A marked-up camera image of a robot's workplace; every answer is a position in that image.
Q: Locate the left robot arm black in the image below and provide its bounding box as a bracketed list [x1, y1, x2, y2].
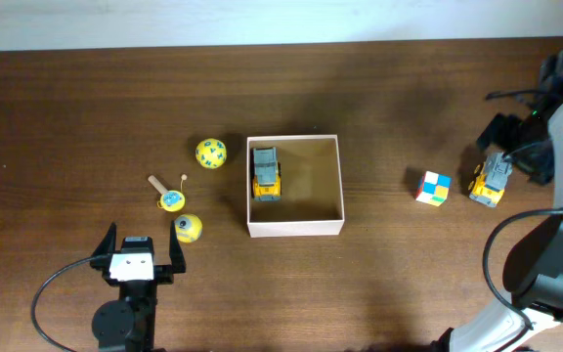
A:
[90, 224, 186, 352]

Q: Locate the yellow ball with blue letters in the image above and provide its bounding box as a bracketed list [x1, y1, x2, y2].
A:
[195, 138, 227, 169]

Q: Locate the multicolour puzzle cube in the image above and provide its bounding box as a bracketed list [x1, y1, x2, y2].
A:
[414, 171, 452, 206]

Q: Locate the yellow wooden rattle drum toy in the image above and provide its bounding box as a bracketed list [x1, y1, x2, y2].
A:
[148, 174, 188, 212]

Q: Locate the pink cardboard box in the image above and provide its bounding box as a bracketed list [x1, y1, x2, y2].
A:
[246, 135, 345, 238]

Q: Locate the yellow grey toy truck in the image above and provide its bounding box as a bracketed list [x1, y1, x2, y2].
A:
[468, 153, 512, 207]
[252, 147, 282, 201]

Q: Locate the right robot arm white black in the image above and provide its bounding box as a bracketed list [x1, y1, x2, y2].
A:
[430, 50, 563, 352]

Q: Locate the yellow one-eyed ball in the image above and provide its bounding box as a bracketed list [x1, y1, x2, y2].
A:
[174, 214, 202, 243]

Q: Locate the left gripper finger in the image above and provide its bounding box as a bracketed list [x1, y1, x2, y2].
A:
[92, 222, 117, 257]
[169, 221, 186, 274]

